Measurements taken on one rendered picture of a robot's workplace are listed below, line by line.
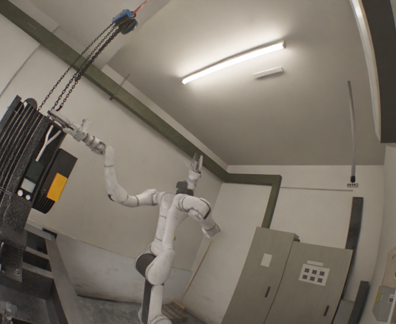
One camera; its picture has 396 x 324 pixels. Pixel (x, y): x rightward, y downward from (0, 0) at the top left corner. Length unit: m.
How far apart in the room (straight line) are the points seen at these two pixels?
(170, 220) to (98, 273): 1.92
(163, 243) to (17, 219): 0.94
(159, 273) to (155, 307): 0.28
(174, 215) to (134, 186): 1.73
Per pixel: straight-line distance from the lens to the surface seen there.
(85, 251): 2.80
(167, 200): 1.38
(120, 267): 3.06
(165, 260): 1.25
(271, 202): 3.29
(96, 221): 2.79
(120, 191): 1.27
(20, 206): 1.44
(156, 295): 1.38
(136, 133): 2.94
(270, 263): 2.92
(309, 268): 2.77
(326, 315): 2.76
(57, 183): 1.33
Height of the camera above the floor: 1.33
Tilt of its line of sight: 20 degrees up
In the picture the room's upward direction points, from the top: 21 degrees clockwise
